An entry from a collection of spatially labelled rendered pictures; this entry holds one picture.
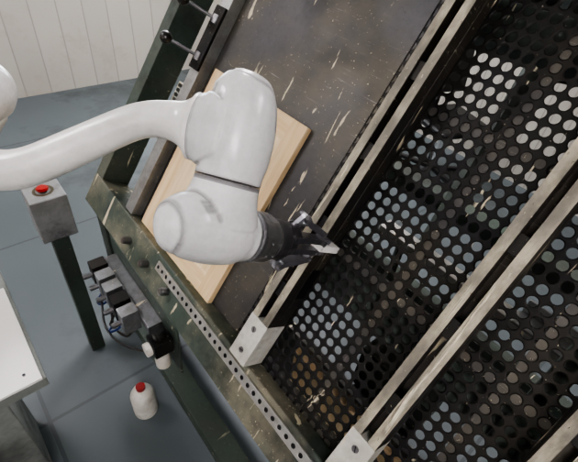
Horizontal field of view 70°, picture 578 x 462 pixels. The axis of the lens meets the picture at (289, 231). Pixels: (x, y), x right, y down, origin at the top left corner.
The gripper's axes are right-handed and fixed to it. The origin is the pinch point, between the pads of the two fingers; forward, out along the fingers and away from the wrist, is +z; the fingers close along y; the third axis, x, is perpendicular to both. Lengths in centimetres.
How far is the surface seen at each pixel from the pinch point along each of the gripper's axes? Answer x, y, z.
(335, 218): 2.4, 5.8, 1.3
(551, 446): -51, -1, 1
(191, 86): 74, 10, 5
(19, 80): 397, -87, 64
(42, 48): 397, -52, 72
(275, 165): 29.2, 6.1, 6.6
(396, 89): 6.4, 34.9, 1.3
